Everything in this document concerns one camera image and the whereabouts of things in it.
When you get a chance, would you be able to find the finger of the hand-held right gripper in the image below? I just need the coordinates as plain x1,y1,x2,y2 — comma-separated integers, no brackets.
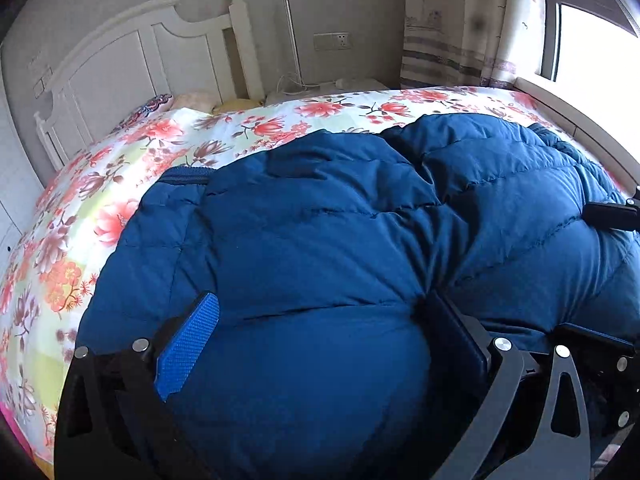
582,187,640,234
550,322,640,382

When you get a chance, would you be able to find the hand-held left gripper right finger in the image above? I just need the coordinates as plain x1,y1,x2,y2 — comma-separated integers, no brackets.
430,290,594,480

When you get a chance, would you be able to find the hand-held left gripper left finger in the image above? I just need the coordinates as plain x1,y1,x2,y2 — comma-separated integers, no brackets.
54,290,221,480

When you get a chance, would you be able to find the blue down jacket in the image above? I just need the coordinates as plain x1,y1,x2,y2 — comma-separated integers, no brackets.
75,112,640,480

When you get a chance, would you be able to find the floral bed sheet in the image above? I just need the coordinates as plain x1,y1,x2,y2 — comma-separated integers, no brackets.
0,85,636,467

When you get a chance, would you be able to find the dark framed window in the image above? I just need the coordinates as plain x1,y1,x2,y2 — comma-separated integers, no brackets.
539,0,640,87

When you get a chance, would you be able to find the white wardrobe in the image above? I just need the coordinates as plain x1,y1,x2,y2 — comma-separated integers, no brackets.
0,45,57,243

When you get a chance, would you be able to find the blue red patterned pillow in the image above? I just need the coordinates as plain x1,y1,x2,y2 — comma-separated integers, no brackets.
132,92,174,119

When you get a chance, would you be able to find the yellow pillow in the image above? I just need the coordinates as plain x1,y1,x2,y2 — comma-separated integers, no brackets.
212,97,264,114

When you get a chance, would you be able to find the beige pillow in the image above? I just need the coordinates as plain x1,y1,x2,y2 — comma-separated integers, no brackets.
172,88,221,114

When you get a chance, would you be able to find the patterned beige curtain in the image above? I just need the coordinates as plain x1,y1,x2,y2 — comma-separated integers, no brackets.
399,0,547,91

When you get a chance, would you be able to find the white bedside table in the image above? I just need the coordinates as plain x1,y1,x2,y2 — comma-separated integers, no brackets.
265,77,392,107

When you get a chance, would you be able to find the white bed headboard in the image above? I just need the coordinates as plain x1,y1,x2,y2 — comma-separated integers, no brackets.
32,0,266,171

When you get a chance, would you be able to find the slim white lamp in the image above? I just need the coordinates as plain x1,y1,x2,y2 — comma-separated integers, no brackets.
276,0,352,94

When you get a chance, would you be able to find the wall socket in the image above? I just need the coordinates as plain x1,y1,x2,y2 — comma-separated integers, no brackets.
313,32,351,51

